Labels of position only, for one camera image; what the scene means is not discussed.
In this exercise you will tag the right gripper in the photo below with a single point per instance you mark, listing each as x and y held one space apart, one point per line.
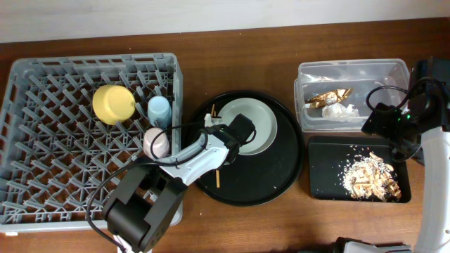
375 121

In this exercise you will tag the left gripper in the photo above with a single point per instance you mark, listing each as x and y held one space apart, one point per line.
218 128

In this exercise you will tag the grey plate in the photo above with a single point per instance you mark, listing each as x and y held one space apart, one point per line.
261 116

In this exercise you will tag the white tissue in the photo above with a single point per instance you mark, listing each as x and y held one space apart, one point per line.
337 110

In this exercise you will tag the gold snack wrapper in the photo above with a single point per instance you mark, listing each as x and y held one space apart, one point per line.
328 98

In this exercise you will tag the blue cup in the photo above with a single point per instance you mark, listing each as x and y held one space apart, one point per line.
159 112

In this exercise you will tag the pink cup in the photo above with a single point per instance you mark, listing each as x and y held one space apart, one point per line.
155 143

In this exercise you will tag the yellow bowl with food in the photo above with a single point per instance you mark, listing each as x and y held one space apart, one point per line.
113 103

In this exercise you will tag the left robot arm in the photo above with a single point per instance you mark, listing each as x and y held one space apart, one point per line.
141 208

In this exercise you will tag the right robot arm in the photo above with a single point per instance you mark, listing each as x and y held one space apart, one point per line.
421 123

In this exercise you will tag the grey dishwasher rack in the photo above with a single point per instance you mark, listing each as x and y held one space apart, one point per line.
57 157

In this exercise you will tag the round black tray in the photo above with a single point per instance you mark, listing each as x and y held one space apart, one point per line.
256 179

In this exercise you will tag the pile of food scraps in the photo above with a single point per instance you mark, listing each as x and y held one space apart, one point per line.
370 176

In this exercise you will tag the clear plastic bin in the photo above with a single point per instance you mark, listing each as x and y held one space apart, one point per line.
361 76

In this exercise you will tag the black rectangular tray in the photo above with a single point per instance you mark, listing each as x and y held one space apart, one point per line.
331 156

